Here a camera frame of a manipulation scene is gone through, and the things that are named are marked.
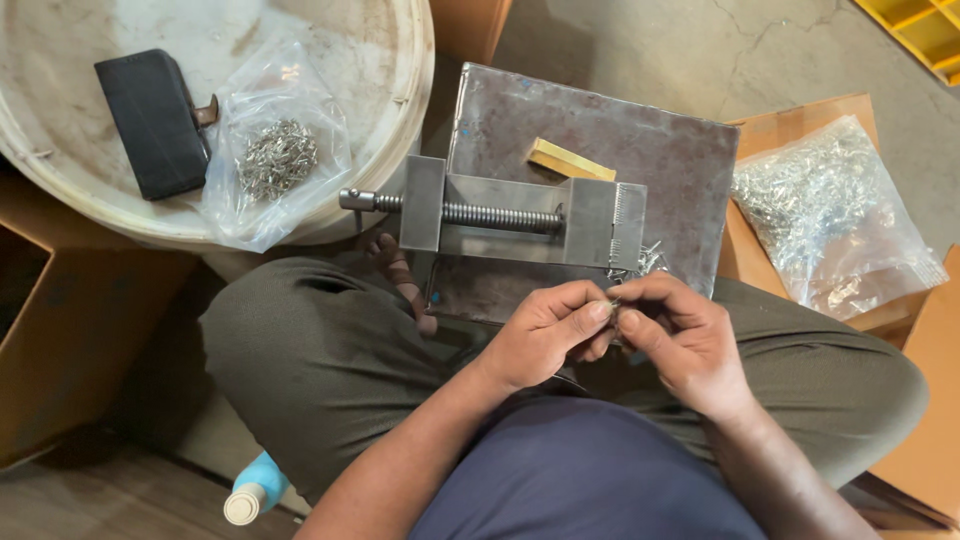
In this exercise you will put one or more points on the person's left hand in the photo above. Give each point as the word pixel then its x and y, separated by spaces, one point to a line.
pixel 536 337

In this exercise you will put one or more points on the person's right hand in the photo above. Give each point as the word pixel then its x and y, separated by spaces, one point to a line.
pixel 686 345

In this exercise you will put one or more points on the pile of small metal pins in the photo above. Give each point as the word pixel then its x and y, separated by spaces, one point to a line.
pixel 645 262

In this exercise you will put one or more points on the grey steel machine vise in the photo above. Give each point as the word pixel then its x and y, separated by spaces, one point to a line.
pixel 517 217

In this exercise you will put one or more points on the person's navy shirt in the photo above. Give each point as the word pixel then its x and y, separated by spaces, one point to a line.
pixel 585 472

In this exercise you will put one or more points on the person's foot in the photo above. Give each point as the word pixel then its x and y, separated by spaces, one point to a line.
pixel 401 277

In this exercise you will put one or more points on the brown cardboard box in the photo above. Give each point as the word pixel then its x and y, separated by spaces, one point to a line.
pixel 919 405
pixel 802 225
pixel 469 26
pixel 75 330

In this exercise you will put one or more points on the brass block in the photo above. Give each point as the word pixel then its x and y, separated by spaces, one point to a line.
pixel 570 160

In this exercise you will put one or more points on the clear bag of shiny pins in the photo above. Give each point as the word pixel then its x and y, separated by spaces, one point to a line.
pixel 825 217

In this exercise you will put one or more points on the person's olive trousers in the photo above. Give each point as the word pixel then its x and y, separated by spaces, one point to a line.
pixel 345 360

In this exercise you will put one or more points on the blue bottle with white cap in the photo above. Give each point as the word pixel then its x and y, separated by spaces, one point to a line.
pixel 256 487

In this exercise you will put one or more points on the clear bag of dark pins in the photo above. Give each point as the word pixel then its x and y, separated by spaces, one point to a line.
pixel 274 150

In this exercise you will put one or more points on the white plastic drum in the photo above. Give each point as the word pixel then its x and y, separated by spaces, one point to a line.
pixel 217 120

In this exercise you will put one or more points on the yellow plastic crate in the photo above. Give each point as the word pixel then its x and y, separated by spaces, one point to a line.
pixel 919 34

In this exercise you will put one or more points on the black phone wallet case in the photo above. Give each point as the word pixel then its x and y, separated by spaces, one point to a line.
pixel 154 124

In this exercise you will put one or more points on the rusty steel base plate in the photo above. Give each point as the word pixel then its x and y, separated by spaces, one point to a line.
pixel 600 157

